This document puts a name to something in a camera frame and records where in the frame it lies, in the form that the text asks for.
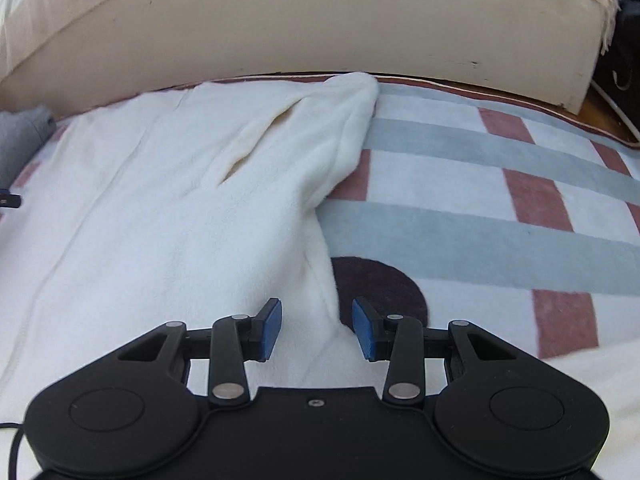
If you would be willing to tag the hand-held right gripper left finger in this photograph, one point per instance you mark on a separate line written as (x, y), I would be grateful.
(270, 330)

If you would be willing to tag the cream white fleece garment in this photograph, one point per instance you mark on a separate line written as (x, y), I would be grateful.
(175, 210)

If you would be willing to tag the cream fringed sofa throw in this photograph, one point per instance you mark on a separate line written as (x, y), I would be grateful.
(75, 0)

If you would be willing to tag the beige sofa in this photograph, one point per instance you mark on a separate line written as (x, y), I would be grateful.
(350, 25)

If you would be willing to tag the black bag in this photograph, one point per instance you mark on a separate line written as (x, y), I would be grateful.
(625, 35)

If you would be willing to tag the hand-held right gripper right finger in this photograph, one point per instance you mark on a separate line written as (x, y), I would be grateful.
(365, 330)

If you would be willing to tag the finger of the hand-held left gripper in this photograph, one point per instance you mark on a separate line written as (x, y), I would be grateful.
(10, 200)

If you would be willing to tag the grey folded garment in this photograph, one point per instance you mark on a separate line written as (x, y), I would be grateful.
(20, 140)

